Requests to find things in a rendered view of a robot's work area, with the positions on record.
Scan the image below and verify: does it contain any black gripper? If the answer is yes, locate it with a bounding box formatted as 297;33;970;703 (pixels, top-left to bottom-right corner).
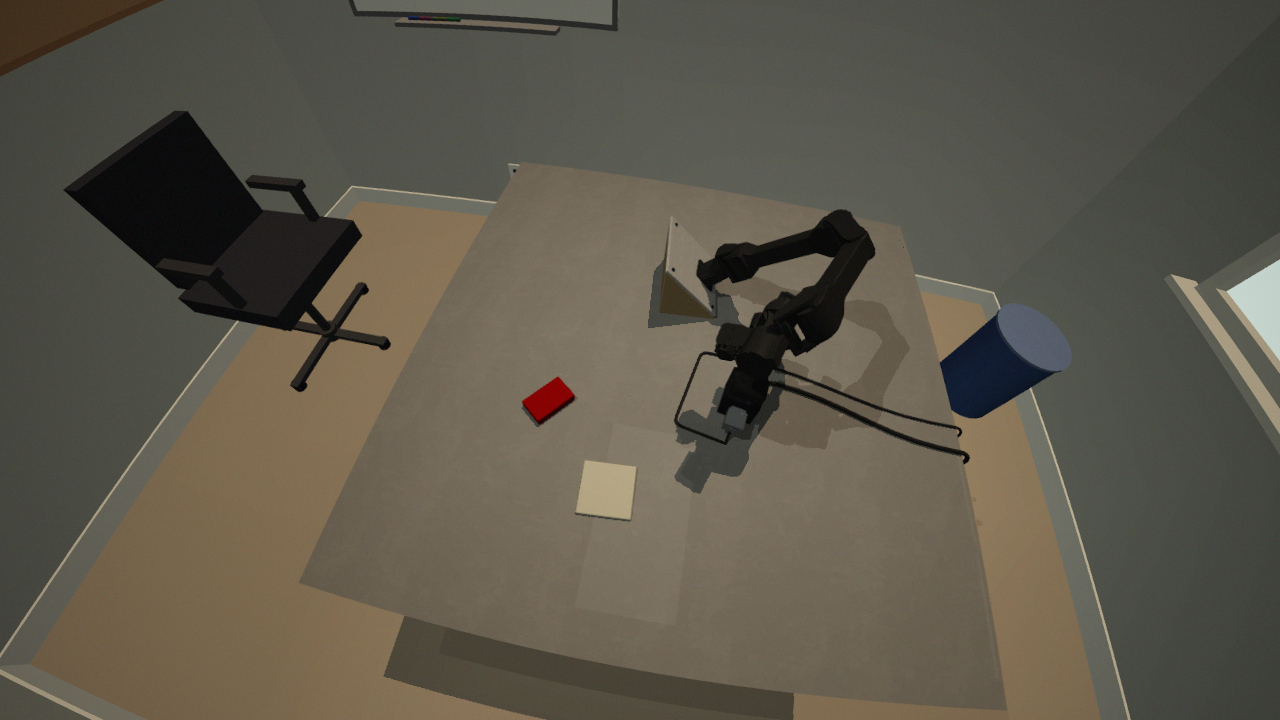
730;313;771;405

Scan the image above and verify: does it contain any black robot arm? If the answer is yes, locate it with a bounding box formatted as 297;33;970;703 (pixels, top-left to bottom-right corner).
696;209;876;379

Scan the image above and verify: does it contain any red rectangular block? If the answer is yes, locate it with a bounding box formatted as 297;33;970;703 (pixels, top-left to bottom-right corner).
522;377;573;424

